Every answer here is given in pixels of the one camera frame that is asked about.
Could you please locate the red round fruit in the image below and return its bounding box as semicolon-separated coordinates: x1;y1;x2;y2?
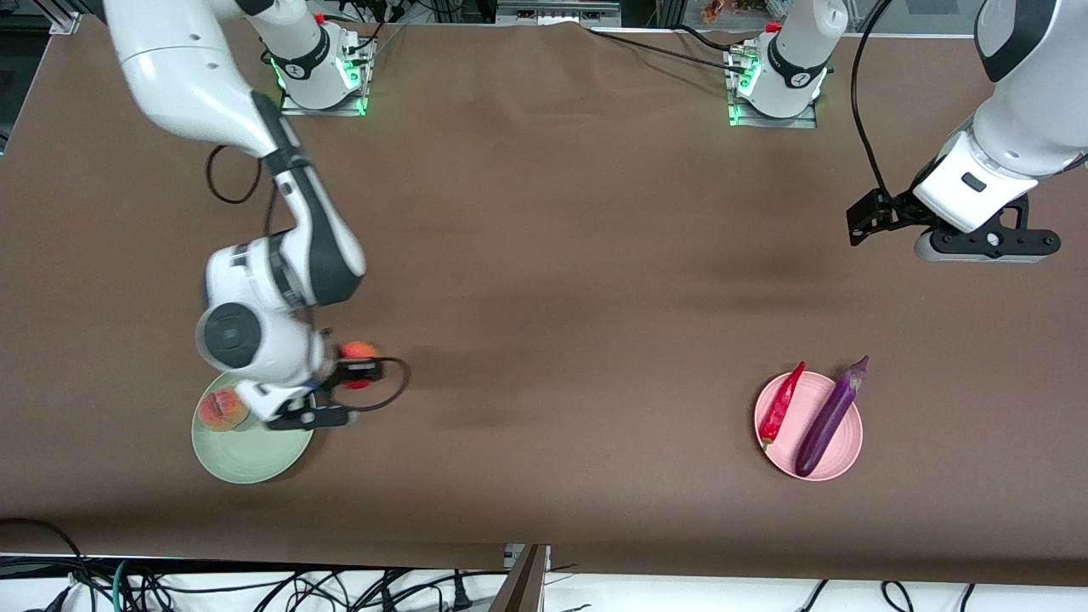
340;341;381;391

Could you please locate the orange pink peach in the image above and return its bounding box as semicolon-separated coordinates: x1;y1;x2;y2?
197;388;250;433

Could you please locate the purple eggplant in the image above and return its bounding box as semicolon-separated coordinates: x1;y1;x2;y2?
795;355;870;478

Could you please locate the red chili pepper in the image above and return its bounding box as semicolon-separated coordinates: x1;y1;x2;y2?
759;361;806;453

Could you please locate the pale green round plate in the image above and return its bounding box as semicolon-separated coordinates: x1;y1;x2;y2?
191;371;315;485

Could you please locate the pink round plate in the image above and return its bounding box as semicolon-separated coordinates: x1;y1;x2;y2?
754;371;864;482

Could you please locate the brown table cover sheet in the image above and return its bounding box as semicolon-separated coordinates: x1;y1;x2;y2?
0;21;1088;587

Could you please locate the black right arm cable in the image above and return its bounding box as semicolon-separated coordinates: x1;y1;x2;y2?
207;144;412;415

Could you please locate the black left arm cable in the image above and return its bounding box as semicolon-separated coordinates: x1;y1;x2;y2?
848;0;895;203

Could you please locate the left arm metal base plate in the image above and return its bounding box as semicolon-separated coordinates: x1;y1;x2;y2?
727;47;819;129

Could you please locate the aluminium profile post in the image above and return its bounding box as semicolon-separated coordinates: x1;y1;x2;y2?
489;544;551;612

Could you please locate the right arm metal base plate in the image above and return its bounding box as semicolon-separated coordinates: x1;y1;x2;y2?
279;38;377;117

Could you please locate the black cable to arm base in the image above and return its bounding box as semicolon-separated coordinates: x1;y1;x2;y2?
586;24;747;71

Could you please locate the grey metal frame piece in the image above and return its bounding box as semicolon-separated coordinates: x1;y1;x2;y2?
497;0;621;25

